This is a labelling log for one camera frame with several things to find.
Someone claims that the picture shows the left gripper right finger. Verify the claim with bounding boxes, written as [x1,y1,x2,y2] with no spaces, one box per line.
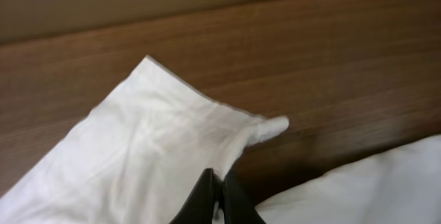
[223,171,266,224]

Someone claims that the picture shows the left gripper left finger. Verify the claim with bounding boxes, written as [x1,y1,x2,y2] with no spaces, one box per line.
[170,169,216,224]

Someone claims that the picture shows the white t-shirt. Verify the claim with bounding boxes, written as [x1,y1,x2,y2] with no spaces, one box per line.
[1,57,440,223]

